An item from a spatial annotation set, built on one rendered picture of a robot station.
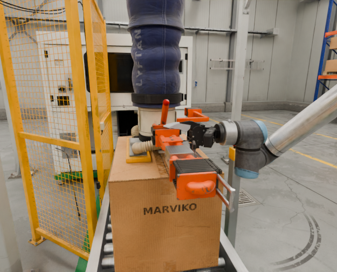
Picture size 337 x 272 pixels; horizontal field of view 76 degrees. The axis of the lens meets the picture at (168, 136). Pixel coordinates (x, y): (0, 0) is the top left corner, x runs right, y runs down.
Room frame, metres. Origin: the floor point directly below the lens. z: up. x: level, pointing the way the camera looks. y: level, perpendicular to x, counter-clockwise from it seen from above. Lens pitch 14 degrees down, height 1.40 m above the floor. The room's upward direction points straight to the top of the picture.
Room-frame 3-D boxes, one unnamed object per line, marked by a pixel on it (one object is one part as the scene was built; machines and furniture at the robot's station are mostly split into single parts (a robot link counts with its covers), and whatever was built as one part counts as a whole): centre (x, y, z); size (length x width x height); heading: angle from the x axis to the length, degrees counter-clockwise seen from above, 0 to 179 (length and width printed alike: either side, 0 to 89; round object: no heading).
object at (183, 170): (0.40, -0.05, 1.21); 0.08 x 0.07 x 0.05; 10
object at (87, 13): (2.31, 0.68, 1.05); 1.17 x 0.10 x 2.10; 9
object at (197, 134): (0.77, -0.13, 1.21); 0.12 x 0.09 x 0.08; 100
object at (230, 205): (0.46, -0.09, 1.21); 0.31 x 0.03 x 0.05; 10
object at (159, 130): (0.75, 0.01, 1.21); 0.10 x 0.08 x 0.06; 100
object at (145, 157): (0.98, 0.15, 1.11); 0.34 x 0.10 x 0.05; 10
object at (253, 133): (0.79, -0.30, 1.21); 0.12 x 0.09 x 0.10; 100
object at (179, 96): (0.99, 0.05, 1.33); 0.23 x 0.23 x 0.04
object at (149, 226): (0.97, 0.05, 0.88); 0.60 x 0.40 x 0.40; 10
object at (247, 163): (0.80, -0.31, 1.10); 0.12 x 0.09 x 0.12; 135
